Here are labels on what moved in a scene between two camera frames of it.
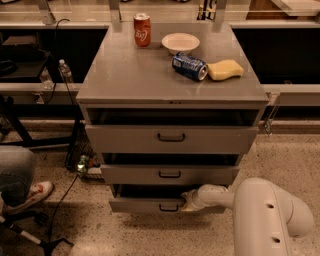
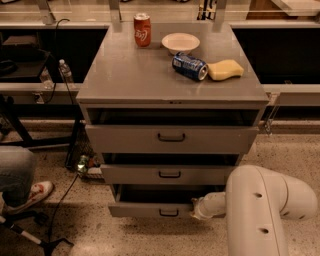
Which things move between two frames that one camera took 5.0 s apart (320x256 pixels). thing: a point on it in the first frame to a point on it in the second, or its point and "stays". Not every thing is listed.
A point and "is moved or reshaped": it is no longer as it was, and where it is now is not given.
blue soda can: (190, 66) stays
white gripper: (202, 197) to (202, 209)
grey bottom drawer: (154, 198) is moved or reshaped
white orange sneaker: (36, 193) stays
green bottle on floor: (82, 165) stays
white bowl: (180, 42) stays
